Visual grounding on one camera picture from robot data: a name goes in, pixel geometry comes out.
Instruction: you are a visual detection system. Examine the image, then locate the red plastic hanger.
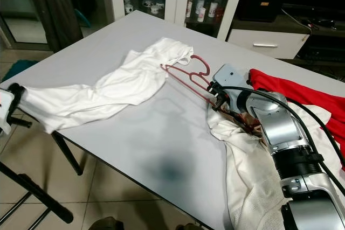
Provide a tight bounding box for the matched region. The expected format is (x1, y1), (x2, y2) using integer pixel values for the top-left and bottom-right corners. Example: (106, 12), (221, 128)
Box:
(161, 54), (259, 134)

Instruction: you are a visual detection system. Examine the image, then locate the white shirt with tan cuffs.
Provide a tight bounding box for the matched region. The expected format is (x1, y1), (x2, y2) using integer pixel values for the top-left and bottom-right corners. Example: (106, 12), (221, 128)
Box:
(208, 106), (292, 230)

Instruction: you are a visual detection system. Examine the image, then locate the plain white shirt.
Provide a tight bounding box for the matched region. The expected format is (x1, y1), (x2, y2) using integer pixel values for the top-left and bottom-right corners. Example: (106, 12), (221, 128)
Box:
(22, 37), (194, 134)

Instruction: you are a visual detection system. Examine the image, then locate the teal floor mat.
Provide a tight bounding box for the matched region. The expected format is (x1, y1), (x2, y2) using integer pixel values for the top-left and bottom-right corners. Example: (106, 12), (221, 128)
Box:
(8, 60), (36, 82)

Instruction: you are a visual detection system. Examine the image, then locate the red garment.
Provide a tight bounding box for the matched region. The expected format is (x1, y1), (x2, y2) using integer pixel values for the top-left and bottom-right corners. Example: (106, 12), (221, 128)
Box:
(248, 68), (345, 155)

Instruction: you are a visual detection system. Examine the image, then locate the glass sliding door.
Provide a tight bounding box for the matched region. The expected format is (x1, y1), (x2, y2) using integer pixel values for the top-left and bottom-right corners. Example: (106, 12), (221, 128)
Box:
(0, 0), (57, 50)

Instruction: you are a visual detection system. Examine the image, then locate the black table leg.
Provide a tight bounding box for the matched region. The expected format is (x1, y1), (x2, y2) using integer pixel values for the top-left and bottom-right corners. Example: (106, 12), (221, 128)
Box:
(51, 131), (84, 176)

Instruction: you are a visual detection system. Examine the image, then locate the dark grey curtain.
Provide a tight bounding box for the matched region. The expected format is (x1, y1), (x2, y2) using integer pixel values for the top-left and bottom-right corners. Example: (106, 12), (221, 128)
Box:
(27, 0), (87, 53)

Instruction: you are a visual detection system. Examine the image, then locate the black tv cabinet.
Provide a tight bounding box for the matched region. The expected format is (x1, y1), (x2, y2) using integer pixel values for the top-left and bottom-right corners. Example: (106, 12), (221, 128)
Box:
(283, 0), (345, 77)

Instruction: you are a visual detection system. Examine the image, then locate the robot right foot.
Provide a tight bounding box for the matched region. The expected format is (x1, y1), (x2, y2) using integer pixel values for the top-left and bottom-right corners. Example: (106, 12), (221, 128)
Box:
(175, 223), (200, 230)

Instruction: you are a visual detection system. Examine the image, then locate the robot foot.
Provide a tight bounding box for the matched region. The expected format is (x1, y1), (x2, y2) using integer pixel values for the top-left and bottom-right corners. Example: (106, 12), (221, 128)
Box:
(97, 217), (130, 230)
(175, 223), (200, 230)

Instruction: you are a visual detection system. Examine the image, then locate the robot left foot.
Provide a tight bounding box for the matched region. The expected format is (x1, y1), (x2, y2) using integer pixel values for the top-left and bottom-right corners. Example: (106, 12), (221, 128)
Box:
(97, 217), (130, 230)

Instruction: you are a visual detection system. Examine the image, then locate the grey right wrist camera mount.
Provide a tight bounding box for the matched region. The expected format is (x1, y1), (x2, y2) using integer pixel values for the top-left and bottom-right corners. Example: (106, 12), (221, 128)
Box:
(213, 63), (249, 101)

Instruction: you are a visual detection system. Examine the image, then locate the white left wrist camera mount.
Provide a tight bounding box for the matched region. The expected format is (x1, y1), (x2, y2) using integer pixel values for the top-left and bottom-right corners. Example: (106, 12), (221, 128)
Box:
(0, 89), (16, 134)

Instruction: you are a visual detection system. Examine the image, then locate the white drawer with handle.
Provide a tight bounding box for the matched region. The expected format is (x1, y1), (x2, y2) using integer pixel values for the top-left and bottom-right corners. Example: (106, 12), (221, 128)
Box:
(227, 29), (311, 60)

